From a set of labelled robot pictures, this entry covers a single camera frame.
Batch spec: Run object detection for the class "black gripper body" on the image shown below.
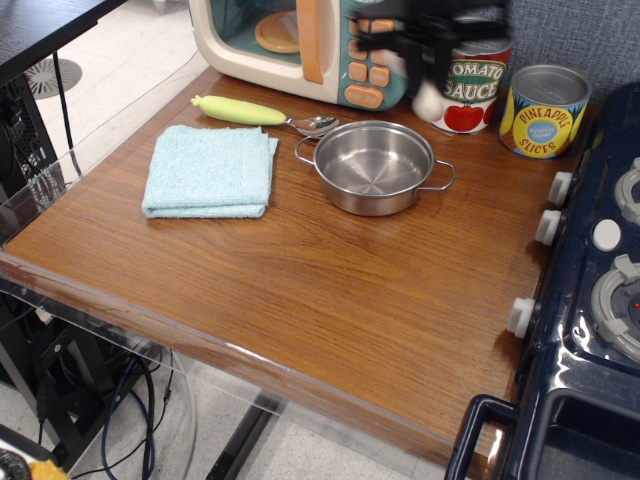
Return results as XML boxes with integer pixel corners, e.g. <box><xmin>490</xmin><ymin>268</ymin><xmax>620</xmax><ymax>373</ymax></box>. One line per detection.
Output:
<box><xmin>352</xmin><ymin>1</ymin><xmax>510</xmax><ymax>58</ymax></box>

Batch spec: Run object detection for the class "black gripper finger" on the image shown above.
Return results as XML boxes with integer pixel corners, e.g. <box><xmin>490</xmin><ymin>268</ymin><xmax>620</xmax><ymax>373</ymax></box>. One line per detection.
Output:
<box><xmin>404</xmin><ymin>47</ymin><xmax>425</xmax><ymax>98</ymax></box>
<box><xmin>431</xmin><ymin>42</ymin><xmax>454</xmax><ymax>93</ymax></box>

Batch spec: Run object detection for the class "plush mushroom toy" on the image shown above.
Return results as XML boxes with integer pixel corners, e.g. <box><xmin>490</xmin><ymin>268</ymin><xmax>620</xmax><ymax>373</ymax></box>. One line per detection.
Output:
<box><xmin>383</xmin><ymin>50</ymin><xmax>444</xmax><ymax>122</ymax></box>

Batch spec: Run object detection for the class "stainless steel pot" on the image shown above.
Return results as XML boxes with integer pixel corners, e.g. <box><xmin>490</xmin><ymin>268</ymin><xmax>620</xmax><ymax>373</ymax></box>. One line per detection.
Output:
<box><xmin>294</xmin><ymin>120</ymin><xmax>457</xmax><ymax>217</ymax></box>

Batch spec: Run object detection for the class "light blue folded towel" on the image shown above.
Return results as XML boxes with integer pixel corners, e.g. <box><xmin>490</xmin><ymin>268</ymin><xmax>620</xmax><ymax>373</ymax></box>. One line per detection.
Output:
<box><xmin>142</xmin><ymin>125</ymin><xmax>279</xmax><ymax>219</ymax></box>

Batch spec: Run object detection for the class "tomato sauce can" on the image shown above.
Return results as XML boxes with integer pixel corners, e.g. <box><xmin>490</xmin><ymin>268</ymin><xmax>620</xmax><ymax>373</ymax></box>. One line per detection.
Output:
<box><xmin>429</xmin><ymin>33</ymin><xmax>512</xmax><ymax>134</ymax></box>

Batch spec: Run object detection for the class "pineapple slices can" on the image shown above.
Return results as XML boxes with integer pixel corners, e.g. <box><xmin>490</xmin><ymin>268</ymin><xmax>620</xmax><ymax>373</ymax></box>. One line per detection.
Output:
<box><xmin>499</xmin><ymin>64</ymin><xmax>592</xmax><ymax>159</ymax></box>

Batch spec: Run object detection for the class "toy microwave oven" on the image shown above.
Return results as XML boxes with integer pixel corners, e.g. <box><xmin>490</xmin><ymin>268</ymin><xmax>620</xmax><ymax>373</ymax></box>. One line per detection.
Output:
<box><xmin>188</xmin><ymin>1</ymin><xmax>408</xmax><ymax>111</ymax></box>

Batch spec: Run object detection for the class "black side desk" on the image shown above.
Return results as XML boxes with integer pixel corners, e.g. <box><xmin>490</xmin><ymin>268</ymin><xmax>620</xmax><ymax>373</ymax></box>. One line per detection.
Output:
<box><xmin>1</xmin><ymin>0</ymin><xmax>124</xmax><ymax>85</ymax></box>

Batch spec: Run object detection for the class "dark blue toy stove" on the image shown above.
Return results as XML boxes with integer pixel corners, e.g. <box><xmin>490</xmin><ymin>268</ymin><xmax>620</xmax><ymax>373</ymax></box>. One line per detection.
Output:
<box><xmin>446</xmin><ymin>83</ymin><xmax>639</xmax><ymax>479</ymax></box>

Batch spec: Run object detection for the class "clear acrylic barrier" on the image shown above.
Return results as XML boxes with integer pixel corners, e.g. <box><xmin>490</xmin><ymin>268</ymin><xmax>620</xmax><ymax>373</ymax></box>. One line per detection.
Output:
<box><xmin>1</xmin><ymin>36</ymin><xmax>208</xmax><ymax>248</ymax></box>

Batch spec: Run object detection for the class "yellow object at corner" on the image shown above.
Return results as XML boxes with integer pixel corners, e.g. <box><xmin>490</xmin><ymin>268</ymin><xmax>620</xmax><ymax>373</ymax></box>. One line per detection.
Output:
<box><xmin>27</xmin><ymin>460</ymin><xmax>70</xmax><ymax>480</ymax></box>

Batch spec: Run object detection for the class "spoon with green handle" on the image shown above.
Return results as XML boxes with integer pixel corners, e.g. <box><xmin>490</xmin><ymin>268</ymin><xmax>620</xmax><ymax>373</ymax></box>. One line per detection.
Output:
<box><xmin>190</xmin><ymin>95</ymin><xmax>339</xmax><ymax>138</ymax></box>

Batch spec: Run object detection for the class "black cable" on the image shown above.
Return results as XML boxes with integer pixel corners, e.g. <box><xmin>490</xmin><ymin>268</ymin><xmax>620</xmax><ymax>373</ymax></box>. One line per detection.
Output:
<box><xmin>69</xmin><ymin>349</ymin><xmax>176</xmax><ymax>480</ymax></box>

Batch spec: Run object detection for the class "blue cable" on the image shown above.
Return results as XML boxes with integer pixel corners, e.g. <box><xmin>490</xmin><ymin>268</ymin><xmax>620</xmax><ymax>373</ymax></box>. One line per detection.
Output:
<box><xmin>100</xmin><ymin>355</ymin><xmax>157</xmax><ymax>480</ymax></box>

